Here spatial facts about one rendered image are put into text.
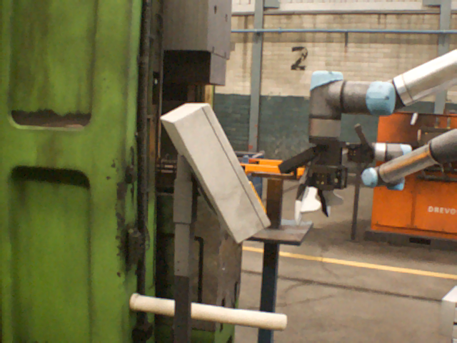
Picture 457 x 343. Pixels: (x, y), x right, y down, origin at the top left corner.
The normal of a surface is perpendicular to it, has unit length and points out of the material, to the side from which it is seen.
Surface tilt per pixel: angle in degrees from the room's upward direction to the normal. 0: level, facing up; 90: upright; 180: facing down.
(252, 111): 90
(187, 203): 89
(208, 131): 90
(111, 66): 89
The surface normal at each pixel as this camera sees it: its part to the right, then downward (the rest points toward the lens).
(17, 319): 0.93, 0.08
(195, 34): -0.24, 0.11
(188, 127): 0.19, 0.13
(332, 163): -0.62, 0.07
